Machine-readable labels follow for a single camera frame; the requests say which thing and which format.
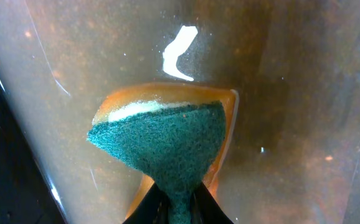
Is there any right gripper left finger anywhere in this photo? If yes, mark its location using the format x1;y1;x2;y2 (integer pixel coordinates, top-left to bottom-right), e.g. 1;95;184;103
123;184;170;224

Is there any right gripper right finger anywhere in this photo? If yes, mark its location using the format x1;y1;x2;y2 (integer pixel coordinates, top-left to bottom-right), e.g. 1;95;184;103
190;183;234;224

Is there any green yellow sponge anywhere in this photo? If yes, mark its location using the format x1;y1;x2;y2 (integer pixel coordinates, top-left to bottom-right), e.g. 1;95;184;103
87;83;239;223

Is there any black water tray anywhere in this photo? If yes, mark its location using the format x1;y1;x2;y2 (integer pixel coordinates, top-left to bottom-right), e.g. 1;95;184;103
0;1;360;223

